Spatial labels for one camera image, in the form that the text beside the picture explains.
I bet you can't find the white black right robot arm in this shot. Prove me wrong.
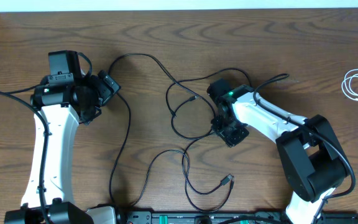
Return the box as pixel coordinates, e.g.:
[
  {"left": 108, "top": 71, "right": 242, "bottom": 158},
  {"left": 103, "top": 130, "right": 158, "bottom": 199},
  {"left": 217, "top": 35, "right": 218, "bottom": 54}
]
[{"left": 207, "top": 79, "right": 354, "bottom": 223}]

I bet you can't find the black USB cable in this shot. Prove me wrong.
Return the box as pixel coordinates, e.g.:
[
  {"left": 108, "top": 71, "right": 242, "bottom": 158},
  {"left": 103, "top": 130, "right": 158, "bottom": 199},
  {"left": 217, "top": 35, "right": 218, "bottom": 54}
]
[{"left": 170, "top": 95, "right": 236, "bottom": 213}]

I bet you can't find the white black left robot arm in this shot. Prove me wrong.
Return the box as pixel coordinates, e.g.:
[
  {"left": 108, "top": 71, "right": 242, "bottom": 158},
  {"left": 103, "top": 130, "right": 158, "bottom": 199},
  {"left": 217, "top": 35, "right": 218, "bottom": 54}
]
[{"left": 4, "top": 50, "right": 121, "bottom": 223}]

